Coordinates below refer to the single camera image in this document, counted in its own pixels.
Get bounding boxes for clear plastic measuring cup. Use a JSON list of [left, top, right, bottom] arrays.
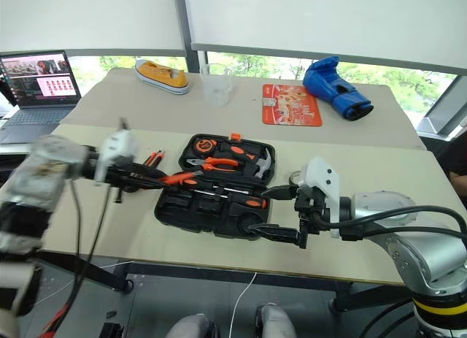
[[199, 62, 235, 107]]

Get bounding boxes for orange black tape measure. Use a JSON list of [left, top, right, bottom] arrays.
[[193, 137, 219, 155]]

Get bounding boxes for long shaft orange black screwdriver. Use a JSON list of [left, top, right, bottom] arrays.
[[189, 186, 270, 210]]

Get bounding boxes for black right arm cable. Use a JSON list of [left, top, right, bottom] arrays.
[[309, 204, 467, 252]]

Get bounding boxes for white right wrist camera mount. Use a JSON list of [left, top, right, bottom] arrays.
[[298, 155, 343, 241]]

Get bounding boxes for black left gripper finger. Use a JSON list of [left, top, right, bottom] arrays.
[[127, 162, 168, 179], [126, 178, 167, 192]]

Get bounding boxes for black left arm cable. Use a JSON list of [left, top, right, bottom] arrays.
[[54, 177, 112, 335]]

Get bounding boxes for person in black shirt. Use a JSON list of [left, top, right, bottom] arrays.
[[435, 125, 467, 201]]

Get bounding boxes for open grey laptop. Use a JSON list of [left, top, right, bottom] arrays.
[[0, 50, 83, 146]]

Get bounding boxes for white floor cable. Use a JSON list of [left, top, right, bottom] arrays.
[[227, 272, 258, 338]]

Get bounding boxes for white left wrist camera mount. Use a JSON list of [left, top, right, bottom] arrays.
[[93, 128, 140, 188]]

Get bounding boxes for black metal table frame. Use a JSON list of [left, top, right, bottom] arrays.
[[35, 250, 415, 314]]

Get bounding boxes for grey rounded shape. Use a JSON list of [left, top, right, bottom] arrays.
[[165, 312, 220, 338], [255, 302, 297, 338]]

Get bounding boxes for yellow canvas sneaker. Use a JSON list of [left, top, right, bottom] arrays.
[[134, 58, 191, 96]]

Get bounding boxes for white roller blind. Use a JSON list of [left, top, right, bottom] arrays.
[[182, 0, 467, 77], [0, 0, 188, 58]]

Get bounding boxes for blue boxing glove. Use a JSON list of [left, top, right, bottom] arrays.
[[302, 55, 376, 123]]

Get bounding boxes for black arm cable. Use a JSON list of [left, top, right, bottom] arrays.
[[54, 177, 112, 335], [309, 204, 467, 252]]

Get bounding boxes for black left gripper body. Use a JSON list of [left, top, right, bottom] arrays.
[[104, 161, 142, 204]]

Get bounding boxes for claw hammer black orange handle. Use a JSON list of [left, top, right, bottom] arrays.
[[217, 142, 275, 180]]

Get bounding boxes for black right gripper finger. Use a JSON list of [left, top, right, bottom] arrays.
[[245, 223, 303, 249], [260, 184, 299, 201]]

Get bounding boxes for black plastic tool case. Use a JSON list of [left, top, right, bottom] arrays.
[[153, 133, 277, 240]]

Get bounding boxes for orange handled pliers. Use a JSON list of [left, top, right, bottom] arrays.
[[185, 155, 242, 174]]

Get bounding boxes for red snack packet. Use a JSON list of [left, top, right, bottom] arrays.
[[261, 83, 324, 128]]

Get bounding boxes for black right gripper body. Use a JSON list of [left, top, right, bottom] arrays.
[[293, 185, 330, 250]]

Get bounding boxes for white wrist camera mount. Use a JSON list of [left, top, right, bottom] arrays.
[[93, 128, 140, 188], [298, 155, 343, 241]]

